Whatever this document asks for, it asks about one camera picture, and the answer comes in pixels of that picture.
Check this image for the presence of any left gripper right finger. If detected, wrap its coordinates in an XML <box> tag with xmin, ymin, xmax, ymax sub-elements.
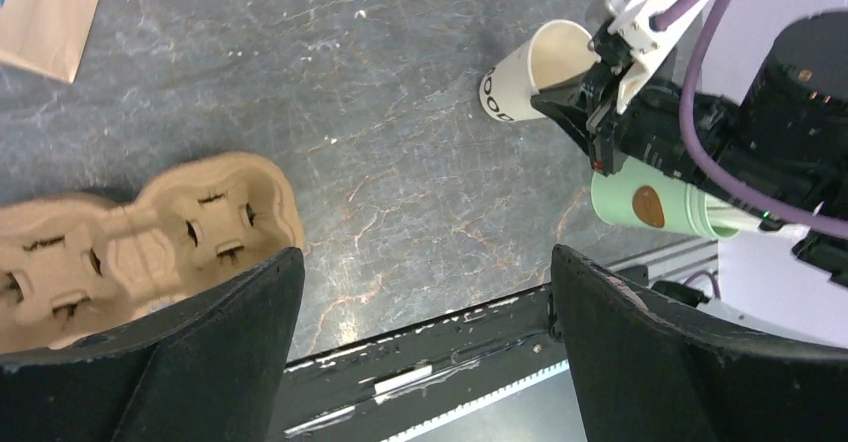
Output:
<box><xmin>551</xmin><ymin>245</ymin><xmax>847</xmax><ymax>441</ymax></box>

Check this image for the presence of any green cup holder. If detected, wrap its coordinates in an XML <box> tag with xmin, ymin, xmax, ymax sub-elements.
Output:
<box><xmin>590</xmin><ymin>158</ymin><xmax>738</xmax><ymax>240</ymax></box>

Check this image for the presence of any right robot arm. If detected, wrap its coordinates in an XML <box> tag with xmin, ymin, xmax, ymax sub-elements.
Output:
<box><xmin>531</xmin><ymin>9</ymin><xmax>847</xmax><ymax>232</ymax></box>

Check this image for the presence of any checkered paper takeout bag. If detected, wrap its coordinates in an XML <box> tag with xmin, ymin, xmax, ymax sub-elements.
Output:
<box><xmin>1</xmin><ymin>0</ymin><xmax>99</xmax><ymax>83</ymax></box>

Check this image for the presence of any white paper coffee cup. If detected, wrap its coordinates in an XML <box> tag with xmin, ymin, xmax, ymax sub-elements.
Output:
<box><xmin>478</xmin><ymin>19</ymin><xmax>599</xmax><ymax>122</ymax></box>

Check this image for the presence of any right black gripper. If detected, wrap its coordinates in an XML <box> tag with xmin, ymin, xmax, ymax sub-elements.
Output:
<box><xmin>530</xmin><ymin>24</ymin><xmax>663</xmax><ymax>176</ymax></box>

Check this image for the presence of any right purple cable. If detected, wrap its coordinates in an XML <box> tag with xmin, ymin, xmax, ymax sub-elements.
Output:
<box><xmin>652</xmin><ymin>0</ymin><xmax>848</xmax><ymax>242</ymax></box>

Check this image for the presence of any brown cardboard cup carrier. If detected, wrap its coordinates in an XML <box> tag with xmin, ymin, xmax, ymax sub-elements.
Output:
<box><xmin>1</xmin><ymin>152</ymin><xmax>304</xmax><ymax>353</ymax></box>

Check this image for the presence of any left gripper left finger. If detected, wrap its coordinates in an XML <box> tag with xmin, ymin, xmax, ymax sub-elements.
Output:
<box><xmin>1</xmin><ymin>248</ymin><xmax>305</xmax><ymax>441</ymax></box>

